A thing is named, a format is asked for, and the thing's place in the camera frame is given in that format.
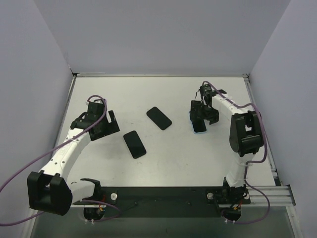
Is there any light blue phone case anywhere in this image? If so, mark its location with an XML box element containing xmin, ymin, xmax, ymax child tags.
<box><xmin>189</xmin><ymin>111</ymin><xmax>207</xmax><ymax>134</ymax></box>

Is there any light blue phone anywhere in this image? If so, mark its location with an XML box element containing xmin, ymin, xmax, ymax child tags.
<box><xmin>192</xmin><ymin>119</ymin><xmax>207</xmax><ymax>134</ymax></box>

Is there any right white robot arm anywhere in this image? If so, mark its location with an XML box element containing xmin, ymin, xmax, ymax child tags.
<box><xmin>189</xmin><ymin>82</ymin><xmax>264</xmax><ymax>201</ymax></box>

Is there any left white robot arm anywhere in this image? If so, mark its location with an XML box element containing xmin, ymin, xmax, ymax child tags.
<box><xmin>27</xmin><ymin>99</ymin><xmax>120</xmax><ymax>215</ymax></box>

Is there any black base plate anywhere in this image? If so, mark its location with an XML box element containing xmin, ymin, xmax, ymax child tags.
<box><xmin>71</xmin><ymin>185</ymin><xmax>252</xmax><ymax>219</ymax></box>

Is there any aluminium front rail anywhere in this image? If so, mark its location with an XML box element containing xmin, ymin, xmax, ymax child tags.
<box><xmin>69</xmin><ymin>184</ymin><xmax>297</xmax><ymax>208</ymax></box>

